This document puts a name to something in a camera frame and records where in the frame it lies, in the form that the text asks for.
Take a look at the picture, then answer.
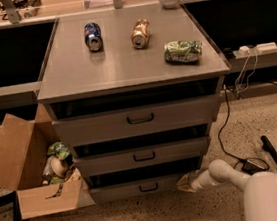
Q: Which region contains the white cup in box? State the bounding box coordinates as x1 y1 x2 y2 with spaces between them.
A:
51 157 69 178

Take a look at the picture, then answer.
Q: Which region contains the black power adapter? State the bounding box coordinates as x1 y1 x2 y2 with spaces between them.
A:
241 160 265 174

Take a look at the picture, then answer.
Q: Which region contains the black power cable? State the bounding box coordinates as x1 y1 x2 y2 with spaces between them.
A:
211 81 271 178

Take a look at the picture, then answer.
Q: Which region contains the orange soda can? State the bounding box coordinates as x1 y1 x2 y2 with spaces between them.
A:
131 19 150 49

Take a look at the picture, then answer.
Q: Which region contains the grey drawer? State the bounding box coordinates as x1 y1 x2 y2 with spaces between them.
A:
74 125 209 176
88 158 200 202
49 77 220 146

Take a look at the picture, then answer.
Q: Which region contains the grey middle drawer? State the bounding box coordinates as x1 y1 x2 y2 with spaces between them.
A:
74 125 209 176

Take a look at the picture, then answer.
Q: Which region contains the cardboard box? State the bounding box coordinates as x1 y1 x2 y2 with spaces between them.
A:
0 105 93 219

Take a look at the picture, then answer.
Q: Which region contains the green chip bag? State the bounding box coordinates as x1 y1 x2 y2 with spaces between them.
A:
164 40 202 63

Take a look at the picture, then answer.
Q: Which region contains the grey drawer cabinet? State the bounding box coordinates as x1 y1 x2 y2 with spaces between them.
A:
28 0 245 208

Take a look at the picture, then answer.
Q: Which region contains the white power strip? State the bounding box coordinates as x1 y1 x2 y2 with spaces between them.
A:
237 43 277 57

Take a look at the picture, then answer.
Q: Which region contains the grey bottom drawer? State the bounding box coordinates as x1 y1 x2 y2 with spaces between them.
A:
88 158 200 202

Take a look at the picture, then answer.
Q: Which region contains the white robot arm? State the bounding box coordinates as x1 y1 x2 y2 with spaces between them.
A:
177 159 277 221

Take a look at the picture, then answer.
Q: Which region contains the blue soda can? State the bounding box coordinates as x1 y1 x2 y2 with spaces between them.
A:
84 22 103 52

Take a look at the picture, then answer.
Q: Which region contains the grey top drawer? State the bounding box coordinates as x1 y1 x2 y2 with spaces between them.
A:
49 77 220 146

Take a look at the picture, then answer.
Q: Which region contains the green bag in box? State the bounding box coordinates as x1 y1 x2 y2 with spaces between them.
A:
47 141 70 160

